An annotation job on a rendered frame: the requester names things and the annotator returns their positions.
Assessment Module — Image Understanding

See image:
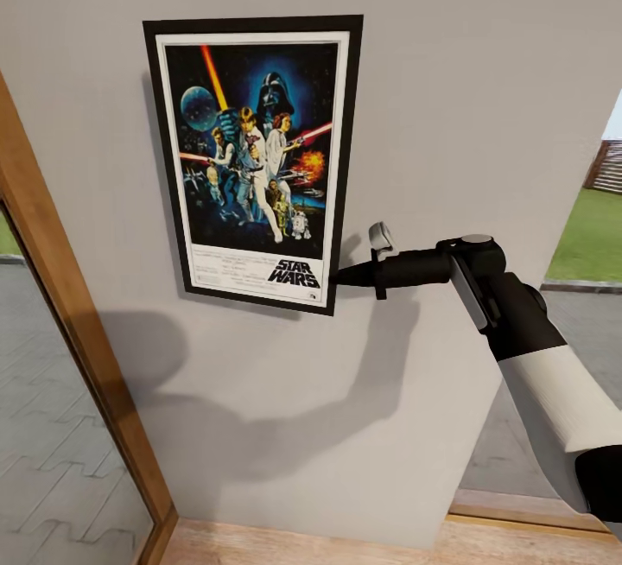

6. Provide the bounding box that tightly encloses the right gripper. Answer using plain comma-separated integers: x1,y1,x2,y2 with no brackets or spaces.
327,248,423,300

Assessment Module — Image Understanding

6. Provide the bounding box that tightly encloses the poster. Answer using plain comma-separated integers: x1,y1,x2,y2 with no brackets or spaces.
142,15,364,316

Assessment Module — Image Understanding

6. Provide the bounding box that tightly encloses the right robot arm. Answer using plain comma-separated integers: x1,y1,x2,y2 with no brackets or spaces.
327,222,622,543

